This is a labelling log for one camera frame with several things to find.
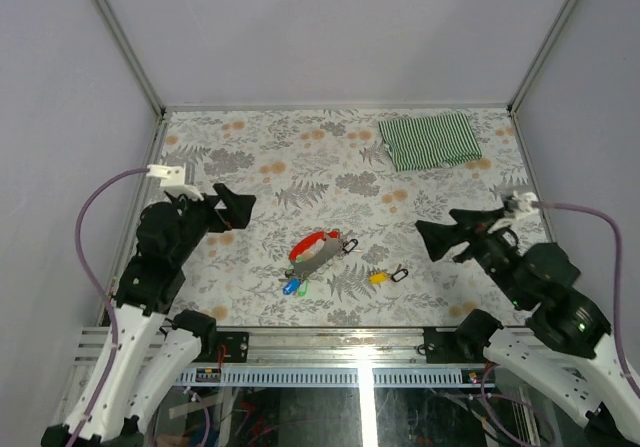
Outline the metal key holder red handle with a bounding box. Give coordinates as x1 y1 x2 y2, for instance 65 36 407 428
285 230 344 280

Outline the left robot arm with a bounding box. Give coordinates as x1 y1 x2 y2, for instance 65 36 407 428
41 183 256 446

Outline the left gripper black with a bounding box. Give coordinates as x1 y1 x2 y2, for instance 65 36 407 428
173 183 257 267

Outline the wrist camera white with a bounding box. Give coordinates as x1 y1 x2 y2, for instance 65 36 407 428
146 164 204 201
488 191 539 233

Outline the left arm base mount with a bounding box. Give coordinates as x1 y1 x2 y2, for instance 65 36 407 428
196 331 250 365

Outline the yellow key tag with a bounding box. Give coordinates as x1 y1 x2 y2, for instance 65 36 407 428
369 272 389 285

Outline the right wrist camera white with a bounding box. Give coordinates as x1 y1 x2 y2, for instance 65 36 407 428
488 191 539 233

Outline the green white striped cloth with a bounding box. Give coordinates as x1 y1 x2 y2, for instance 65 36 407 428
378 112 483 172

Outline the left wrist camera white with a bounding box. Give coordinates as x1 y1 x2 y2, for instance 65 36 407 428
146 164 204 201

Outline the aluminium front rail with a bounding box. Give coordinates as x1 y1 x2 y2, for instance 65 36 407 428
74 326 551 368

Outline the blue key tag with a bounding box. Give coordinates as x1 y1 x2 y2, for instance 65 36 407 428
283 278 302 295

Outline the white slotted cable duct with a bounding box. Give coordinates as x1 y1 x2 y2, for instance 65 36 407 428
174 366 482 389

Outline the black key tag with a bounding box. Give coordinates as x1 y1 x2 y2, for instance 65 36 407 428
342 239 359 254
390 268 409 283

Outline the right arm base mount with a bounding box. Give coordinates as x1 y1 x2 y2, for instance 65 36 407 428
415 309 503 365

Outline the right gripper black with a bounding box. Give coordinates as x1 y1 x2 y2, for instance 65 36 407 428
413 204 528 306

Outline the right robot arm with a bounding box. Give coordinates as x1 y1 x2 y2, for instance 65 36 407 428
415 197 639 446

